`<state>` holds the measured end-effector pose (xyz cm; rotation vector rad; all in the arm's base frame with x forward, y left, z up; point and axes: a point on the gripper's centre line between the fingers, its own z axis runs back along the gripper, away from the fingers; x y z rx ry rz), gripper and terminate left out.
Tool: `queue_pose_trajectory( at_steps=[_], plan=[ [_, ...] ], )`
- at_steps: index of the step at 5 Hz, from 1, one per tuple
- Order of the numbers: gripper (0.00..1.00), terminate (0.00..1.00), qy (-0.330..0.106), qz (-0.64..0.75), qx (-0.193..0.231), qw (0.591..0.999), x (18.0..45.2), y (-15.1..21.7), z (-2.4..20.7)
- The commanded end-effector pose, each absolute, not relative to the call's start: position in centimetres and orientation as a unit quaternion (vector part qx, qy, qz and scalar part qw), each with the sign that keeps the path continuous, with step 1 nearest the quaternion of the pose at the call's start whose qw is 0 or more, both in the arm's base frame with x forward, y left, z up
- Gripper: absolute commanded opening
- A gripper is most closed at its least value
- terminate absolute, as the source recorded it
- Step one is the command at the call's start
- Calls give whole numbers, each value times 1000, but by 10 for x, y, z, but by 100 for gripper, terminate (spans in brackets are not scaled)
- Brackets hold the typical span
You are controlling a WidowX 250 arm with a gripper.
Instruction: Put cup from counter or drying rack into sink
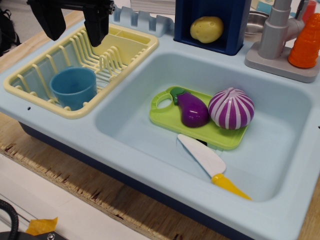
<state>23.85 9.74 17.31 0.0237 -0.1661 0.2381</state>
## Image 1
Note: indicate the light blue toy sink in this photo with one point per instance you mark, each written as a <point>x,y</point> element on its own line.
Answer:
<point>113,104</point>

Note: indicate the grey toy faucet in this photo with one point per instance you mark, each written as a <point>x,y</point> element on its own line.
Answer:
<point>270,54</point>

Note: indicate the dark blue plastic box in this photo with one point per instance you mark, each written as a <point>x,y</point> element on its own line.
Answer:
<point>233,13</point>

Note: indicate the green plastic cutting board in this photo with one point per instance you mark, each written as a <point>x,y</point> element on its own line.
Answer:
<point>165,114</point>

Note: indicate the white toy knife yellow handle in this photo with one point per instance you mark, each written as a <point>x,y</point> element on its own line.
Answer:
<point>211,163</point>

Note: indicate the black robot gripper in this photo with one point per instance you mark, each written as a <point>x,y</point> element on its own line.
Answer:
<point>50,17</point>

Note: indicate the purple striped toy onion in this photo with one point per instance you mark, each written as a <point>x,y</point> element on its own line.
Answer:
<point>231,109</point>

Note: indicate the light blue plate holder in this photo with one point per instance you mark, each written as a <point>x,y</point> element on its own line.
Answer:
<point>142,21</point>

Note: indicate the purple toy eggplant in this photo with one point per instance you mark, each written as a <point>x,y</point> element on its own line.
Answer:
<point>194,112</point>

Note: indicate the black bag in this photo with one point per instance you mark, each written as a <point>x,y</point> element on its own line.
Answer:
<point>8,35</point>

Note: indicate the metal bowl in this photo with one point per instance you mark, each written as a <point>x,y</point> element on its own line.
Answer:
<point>256,22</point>

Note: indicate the blue plastic cup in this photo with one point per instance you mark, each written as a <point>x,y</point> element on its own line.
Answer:
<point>74,86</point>

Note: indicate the yellow tape piece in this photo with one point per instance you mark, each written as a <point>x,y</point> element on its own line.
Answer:
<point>41,226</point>

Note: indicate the yellow toy potato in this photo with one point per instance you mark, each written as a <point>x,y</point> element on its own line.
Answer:
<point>207,29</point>

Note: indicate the orange toy carrot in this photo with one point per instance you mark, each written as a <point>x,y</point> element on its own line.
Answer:
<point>305,51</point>

